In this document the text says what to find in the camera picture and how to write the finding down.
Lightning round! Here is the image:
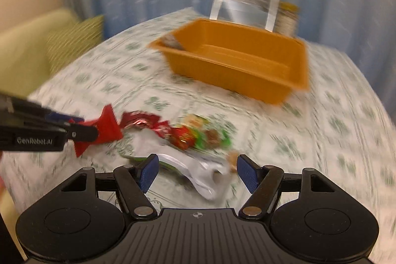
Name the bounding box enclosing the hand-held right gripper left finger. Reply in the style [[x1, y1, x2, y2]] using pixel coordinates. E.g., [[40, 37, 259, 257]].
[[60, 153, 160, 219]]

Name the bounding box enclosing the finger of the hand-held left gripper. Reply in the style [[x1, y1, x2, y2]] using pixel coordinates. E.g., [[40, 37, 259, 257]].
[[0, 92, 85, 126], [61, 124, 99, 143]]

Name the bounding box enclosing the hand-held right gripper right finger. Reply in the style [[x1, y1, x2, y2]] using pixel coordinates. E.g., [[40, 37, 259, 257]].
[[237, 153, 336, 219]]

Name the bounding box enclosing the red flared snack packet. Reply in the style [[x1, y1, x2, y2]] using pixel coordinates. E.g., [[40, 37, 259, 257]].
[[74, 104, 124, 158]]

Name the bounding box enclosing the white snack packet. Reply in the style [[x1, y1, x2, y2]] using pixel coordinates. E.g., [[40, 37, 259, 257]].
[[121, 131, 237, 200]]

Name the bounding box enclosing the small red candy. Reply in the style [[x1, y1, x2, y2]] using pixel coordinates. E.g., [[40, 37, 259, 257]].
[[169, 125, 195, 150]]

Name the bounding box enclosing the green brown candy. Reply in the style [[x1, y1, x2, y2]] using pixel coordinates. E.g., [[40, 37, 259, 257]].
[[202, 124, 232, 151]]

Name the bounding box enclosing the red foil candy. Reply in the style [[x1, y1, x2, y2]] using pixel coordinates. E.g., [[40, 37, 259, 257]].
[[121, 110, 171, 138]]

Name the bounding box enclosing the yellow green snack packet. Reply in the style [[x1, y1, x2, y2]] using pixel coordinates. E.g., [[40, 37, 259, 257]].
[[182, 115, 208, 137]]

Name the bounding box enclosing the orange plastic tray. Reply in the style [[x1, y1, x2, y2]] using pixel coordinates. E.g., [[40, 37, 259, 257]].
[[148, 19, 310, 105]]

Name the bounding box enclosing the green zigzag cushion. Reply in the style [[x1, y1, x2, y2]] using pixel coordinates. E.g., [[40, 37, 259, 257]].
[[46, 15, 104, 76]]

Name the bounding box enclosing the green armchair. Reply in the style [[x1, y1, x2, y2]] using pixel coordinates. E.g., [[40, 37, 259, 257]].
[[0, 8, 104, 97]]

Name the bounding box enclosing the floral tablecloth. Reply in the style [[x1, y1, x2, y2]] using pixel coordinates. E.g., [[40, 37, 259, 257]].
[[0, 7, 395, 261]]

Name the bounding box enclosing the silver snack packet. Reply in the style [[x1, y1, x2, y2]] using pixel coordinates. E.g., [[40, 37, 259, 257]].
[[162, 34, 187, 51]]

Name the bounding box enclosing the yellow lid nut jar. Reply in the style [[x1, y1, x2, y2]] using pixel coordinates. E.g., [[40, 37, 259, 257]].
[[275, 2, 300, 37]]

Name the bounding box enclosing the silver picture frame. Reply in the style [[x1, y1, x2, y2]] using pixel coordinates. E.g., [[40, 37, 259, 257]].
[[209, 0, 281, 33]]

